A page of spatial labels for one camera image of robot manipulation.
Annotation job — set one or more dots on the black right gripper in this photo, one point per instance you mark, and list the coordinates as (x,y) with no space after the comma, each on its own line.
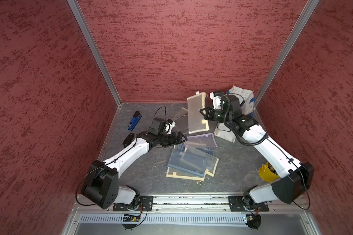
(208,115)

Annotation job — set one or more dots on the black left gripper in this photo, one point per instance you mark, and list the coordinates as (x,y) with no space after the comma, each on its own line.
(173,141)

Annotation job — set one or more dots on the yellow trimmed mesh pouch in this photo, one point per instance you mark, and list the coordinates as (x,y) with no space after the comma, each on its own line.
(196,121)

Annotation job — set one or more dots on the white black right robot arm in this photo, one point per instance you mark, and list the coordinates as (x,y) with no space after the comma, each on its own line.
(294,177)

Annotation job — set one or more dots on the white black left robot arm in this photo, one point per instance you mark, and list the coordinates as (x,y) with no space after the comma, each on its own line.
(101,184)

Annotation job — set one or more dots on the far yellow trimmed pouch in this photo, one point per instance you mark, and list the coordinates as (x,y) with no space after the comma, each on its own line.
(181,121)

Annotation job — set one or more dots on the small purple mesh pouch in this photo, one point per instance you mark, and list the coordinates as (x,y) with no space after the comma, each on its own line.
(201,141)

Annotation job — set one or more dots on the large blue mesh pouch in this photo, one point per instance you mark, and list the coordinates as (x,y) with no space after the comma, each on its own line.
(188,163)

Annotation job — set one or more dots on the large yellow trimmed pouch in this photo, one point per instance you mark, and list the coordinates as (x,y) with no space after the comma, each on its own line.
(194,171)

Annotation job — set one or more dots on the blue black stapler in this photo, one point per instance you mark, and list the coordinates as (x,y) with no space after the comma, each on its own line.
(134,121)

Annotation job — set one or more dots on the small black box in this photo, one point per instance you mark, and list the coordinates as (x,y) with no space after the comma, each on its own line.
(128,140)

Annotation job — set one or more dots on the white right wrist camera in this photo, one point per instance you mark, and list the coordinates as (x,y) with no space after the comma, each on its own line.
(220,100)

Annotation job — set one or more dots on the white canvas bag blue handles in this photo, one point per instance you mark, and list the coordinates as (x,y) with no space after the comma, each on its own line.
(243,106)

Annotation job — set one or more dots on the aluminium front rail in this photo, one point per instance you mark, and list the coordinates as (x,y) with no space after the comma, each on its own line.
(214,203)

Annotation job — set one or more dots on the aluminium right corner post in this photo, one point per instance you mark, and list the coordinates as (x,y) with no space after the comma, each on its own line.
(298,27)

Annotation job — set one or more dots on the aluminium corner post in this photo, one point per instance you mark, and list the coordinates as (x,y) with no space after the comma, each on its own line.
(298,27)
(83,25)

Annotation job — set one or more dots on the aluminium left corner post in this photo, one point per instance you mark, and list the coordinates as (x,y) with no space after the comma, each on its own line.
(83,25)

